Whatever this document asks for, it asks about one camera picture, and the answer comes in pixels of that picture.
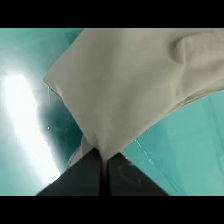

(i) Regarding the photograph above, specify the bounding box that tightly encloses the beige garment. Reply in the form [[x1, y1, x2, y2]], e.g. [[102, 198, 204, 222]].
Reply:
[[42, 27, 224, 170]]

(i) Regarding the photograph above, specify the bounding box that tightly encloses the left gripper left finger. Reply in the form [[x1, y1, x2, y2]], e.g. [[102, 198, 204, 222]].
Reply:
[[35, 147, 102, 197]]

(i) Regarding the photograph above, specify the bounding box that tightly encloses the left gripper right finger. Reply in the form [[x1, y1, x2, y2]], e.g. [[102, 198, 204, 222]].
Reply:
[[105, 151, 170, 197]]

